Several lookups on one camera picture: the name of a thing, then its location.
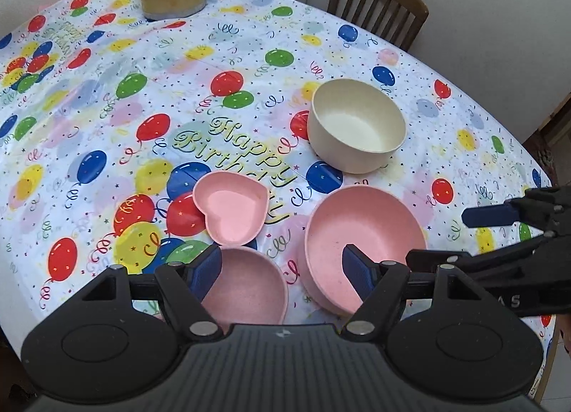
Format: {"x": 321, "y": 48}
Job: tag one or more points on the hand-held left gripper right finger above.
{"x": 359, "y": 271}

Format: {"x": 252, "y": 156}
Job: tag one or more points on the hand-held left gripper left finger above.
{"x": 206, "y": 271}

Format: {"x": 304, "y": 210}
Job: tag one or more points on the pink heart-shaped dish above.
{"x": 232, "y": 206}

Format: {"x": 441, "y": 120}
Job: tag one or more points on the balloon print tablecloth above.
{"x": 89, "y": 95}

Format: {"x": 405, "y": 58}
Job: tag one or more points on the pink bear-shaped plate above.
{"x": 250, "y": 291}

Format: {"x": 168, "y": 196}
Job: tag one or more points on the pink bowl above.
{"x": 357, "y": 224}

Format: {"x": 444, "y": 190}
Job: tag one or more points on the cream bowl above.
{"x": 357, "y": 126}

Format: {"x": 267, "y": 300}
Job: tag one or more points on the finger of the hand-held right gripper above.
{"x": 439, "y": 258}
{"x": 488, "y": 215}

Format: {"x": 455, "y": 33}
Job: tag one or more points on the wooden chair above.
{"x": 379, "y": 6}

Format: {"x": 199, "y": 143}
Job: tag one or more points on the person's right forearm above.
{"x": 566, "y": 334}

